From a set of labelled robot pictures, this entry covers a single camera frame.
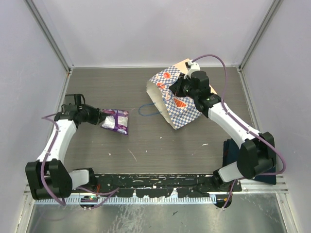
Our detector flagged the left aluminium corner post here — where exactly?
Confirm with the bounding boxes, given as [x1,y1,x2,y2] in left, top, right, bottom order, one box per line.
[24,0,74,72]

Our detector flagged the dark blue folded cloth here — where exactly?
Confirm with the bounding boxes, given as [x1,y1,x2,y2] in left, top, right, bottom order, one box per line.
[222,138,276,185]

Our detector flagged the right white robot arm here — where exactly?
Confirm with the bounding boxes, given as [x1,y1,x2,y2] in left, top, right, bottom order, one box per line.
[169,71,276,191]

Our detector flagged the purple candy snack packet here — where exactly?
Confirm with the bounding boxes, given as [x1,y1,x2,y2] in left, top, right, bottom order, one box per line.
[101,109,129,135]

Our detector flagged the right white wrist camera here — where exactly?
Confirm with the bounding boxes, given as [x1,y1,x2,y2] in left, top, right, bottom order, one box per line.
[184,60,201,79]

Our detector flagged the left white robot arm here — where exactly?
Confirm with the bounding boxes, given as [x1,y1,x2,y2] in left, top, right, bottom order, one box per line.
[25,94,106,205]

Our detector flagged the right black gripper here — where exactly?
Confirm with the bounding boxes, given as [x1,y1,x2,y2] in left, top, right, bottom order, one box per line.
[170,73,198,100]

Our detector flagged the aluminium front rail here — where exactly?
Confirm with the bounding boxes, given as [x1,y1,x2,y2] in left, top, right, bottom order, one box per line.
[23,173,290,195]

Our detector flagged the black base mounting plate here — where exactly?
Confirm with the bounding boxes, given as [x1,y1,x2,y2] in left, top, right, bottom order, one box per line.
[83,174,232,198]

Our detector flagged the aluminium corner post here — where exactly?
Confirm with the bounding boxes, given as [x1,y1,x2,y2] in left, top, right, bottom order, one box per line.
[24,0,74,72]
[238,0,284,72]

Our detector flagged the white slotted cable duct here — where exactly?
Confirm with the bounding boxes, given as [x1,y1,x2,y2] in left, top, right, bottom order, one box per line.
[35,195,217,204]

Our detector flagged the checkered paper bag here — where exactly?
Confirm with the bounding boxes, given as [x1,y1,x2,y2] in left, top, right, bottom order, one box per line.
[146,59,202,130]

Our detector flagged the right aluminium corner post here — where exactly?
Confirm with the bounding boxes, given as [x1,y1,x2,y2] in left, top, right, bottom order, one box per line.
[238,0,284,72]

